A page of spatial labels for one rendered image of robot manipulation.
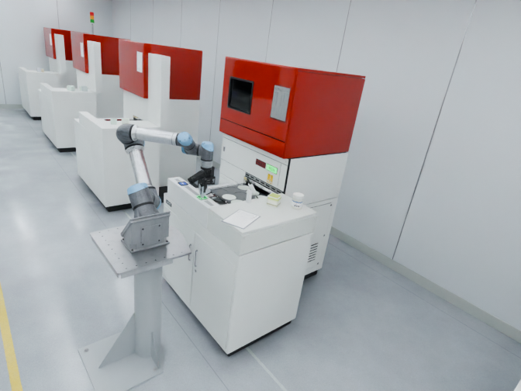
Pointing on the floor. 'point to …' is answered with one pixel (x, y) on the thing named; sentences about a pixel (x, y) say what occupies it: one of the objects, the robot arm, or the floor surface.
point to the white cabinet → (236, 282)
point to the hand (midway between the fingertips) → (201, 195)
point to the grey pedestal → (130, 342)
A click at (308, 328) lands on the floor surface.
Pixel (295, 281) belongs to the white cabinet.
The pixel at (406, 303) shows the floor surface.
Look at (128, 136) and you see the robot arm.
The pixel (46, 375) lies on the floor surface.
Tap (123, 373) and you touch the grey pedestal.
